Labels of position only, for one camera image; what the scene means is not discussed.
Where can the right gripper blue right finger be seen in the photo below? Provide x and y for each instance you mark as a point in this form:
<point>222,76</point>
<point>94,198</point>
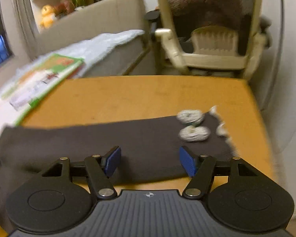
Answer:
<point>201,171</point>

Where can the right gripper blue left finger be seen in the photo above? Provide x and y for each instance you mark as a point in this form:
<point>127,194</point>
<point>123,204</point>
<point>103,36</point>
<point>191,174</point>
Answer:
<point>99,169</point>

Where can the dark grey knit garment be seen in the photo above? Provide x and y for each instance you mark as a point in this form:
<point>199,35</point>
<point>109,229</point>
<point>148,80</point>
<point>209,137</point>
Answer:
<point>150,147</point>

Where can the beige mesh office chair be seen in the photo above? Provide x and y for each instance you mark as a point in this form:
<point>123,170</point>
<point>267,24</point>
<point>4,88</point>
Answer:
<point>213,49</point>

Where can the beige upholstered headboard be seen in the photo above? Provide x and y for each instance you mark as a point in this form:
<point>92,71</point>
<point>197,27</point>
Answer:
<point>107,16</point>

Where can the beige curtain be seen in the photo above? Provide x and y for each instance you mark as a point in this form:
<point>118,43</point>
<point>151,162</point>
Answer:
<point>27,25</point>

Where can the red brown plush toy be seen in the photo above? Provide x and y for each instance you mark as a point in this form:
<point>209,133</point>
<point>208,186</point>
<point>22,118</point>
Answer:
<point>65,7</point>

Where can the yellow duck plush toy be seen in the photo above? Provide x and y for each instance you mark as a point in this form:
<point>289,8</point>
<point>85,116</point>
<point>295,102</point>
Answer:
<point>48,16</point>

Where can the brown garment on chair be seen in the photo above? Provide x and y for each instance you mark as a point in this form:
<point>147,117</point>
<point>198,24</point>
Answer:
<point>189,15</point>

